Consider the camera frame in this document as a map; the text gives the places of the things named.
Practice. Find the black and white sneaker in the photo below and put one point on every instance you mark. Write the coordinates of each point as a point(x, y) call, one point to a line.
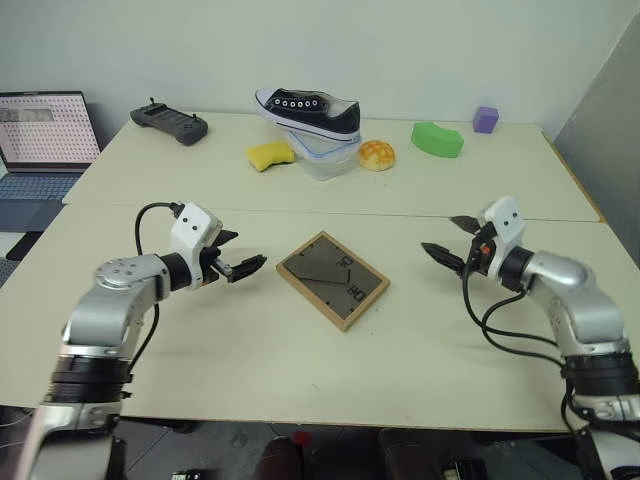
point(320, 112)

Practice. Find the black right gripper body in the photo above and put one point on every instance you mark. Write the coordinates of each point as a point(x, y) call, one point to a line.
point(481, 252)

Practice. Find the laptop computer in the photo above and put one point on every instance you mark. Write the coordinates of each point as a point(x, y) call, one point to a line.
point(40, 135)

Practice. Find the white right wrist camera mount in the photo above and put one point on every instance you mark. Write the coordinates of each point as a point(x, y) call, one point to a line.
point(507, 220)

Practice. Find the clear plastic container blue lid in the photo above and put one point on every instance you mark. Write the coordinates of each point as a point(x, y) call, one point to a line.
point(325, 157)

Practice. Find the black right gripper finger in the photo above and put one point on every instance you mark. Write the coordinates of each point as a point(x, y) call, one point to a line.
point(467, 223)
point(447, 256)

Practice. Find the wooden framed dark board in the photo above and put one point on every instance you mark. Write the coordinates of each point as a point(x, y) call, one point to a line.
point(330, 280)

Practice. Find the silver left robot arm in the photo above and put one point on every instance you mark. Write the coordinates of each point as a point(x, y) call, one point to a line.
point(107, 305)

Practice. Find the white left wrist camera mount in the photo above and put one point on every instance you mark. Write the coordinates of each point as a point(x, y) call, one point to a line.
point(192, 227)

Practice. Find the dark rounded maroon shape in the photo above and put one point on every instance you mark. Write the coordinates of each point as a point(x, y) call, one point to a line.
point(280, 460)

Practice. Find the green curved foam block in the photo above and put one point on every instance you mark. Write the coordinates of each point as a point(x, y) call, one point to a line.
point(435, 141)

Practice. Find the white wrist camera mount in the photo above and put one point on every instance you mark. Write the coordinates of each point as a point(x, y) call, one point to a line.
point(507, 220)
point(192, 227)

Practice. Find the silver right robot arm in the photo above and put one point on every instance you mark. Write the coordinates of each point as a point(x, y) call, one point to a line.
point(570, 285)

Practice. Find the yellow sponge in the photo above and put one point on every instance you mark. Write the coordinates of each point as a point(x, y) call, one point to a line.
point(267, 156)

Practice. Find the round golden bread bun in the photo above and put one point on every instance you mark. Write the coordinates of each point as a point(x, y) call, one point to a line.
point(377, 155)

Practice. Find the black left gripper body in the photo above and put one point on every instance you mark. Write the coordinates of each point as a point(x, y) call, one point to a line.
point(210, 262)

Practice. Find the grey partition panel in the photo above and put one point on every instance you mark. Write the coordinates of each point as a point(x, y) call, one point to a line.
point(607, 125)

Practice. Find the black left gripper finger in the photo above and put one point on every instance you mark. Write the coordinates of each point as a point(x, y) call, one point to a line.
point(247, 266)
point(228, 237)

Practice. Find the purple cube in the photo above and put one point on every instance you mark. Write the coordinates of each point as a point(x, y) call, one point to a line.
point(486, 120)

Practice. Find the dark grey handheld controller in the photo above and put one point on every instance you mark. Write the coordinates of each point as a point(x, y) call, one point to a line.
point(170, 122)

